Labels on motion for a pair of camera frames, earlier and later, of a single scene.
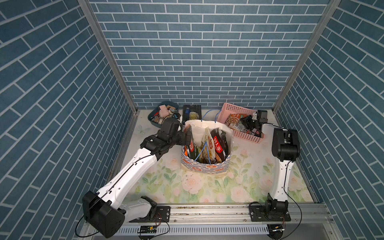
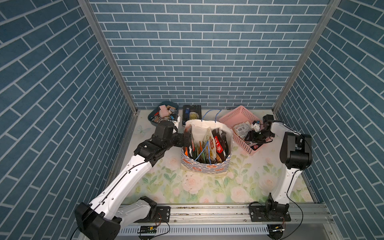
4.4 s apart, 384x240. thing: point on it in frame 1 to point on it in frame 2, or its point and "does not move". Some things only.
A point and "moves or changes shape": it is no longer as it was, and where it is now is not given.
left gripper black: x=182 y=140 does not move
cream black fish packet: x=256 y=132 moves or changes shape
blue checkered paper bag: x=210 y=150 does not move
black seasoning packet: x=218 y=143 does not move
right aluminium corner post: x=332 y=6 does not move
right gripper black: x=247 y=119 to x=251 y=136
